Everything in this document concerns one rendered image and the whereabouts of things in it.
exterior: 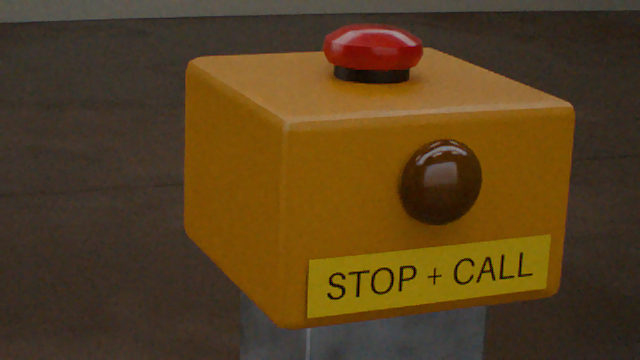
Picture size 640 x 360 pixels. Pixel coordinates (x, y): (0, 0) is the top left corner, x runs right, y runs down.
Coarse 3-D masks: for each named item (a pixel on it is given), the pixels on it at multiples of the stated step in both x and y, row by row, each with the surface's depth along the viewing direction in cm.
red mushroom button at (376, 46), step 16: (336, 32) 52; (352, 32) 51; (368, 32) 51; (384, 32) 51; (400, 32) 51; (336, 48) 51; (352, 48) 50; (368, 48) 50; (384, 48) 50; (400, 48) 50; (416, 48) 51; (336, 64) 51; (352, 64) 51; (368, 64) 50; (384, 64) 50; (400, 64) 51; (416, 64) 52
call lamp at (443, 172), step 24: (432, 144) 47; (456, 144) 47; (408, 168) 47; (432, 168) 46; (456, 168) 47; (480, 168) 48; (408, 192) 47; (432, 192) 47; (456, 192) 47; (480, 192) 48; (432, 216) 47; (456, 216) 47
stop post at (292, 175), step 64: (192, 64) 55; (256, 64) 54; (320, 64) 54; (448, 64) 56; (192, 128) 55; (256, 128) 48; (320, 128) 45; (384, 128) 46; (448, 128) 47; (512, 128) 48; (192, 192) 55; (256, 192) 48; (320, 192) 46; (384, 192) 47; (512, 192) 49; (256, 256) 49; (320, 256) 47; (384, 256) 48; (448, 256) 49; (512, 256) 50; (256, 320) 55; (320, 320) 48; (384, 320) 51; (448, 320) 52
